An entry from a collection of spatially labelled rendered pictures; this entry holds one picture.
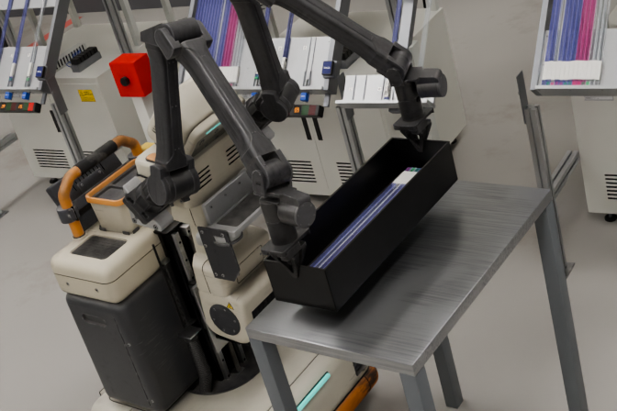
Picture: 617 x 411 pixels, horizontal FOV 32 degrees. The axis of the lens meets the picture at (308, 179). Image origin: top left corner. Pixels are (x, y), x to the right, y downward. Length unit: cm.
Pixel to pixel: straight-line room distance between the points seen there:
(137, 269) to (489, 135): 224
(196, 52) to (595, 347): 171
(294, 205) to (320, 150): 218
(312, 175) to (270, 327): 207
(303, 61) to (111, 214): 116
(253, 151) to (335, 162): 214
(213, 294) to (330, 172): 159
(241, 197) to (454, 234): 59
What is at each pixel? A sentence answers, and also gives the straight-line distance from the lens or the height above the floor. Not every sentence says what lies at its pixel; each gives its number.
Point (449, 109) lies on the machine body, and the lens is 460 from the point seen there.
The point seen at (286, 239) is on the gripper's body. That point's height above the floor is 103.
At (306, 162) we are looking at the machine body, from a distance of 441.
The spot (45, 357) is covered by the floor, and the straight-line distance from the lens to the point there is 421.
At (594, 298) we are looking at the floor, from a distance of 364.
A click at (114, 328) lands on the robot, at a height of 61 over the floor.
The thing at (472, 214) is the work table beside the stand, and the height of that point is 80.
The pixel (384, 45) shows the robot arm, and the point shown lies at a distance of 257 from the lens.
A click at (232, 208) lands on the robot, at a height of 89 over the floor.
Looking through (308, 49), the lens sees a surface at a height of 83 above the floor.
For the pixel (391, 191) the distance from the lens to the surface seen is 263.
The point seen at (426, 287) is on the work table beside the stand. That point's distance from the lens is 241.
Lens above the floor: 215
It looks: 27 degrees down
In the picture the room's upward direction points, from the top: 16 degrees counter-clockwise
